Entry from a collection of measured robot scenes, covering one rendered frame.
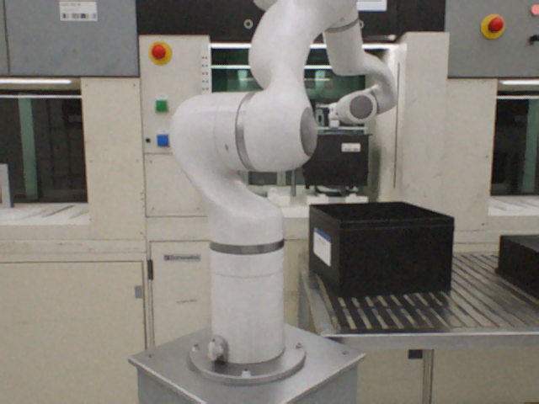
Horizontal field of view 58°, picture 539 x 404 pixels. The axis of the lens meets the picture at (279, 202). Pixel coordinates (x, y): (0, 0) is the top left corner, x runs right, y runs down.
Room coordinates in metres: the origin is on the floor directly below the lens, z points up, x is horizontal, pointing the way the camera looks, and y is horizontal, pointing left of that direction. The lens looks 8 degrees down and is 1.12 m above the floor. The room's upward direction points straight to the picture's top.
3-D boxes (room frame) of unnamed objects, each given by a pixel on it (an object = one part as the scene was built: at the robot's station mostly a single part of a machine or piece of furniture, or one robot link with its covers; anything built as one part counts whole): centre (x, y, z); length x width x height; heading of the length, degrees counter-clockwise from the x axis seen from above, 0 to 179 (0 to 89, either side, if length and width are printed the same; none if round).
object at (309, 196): (1.75, -0.20, 0.89); 0.22 x 0.21 x 0.04; 2
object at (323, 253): (1.18, -0.24, 0.85); 0.28 x 0.28 x 0.17; 11
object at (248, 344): (0.75, 0.05, 0.85); 0.19 x 0.19 x 0.18
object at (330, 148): (1.75, -0.20, 1.06); 0.24 x 0.20 x 0.32; 92
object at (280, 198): (1.74, 0.07, 0.89); 0.22 x 0.21 x 0.04; 2
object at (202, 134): (0.76, 0.08, 1.07); 0.19 x 0.12 x 0.24; 66
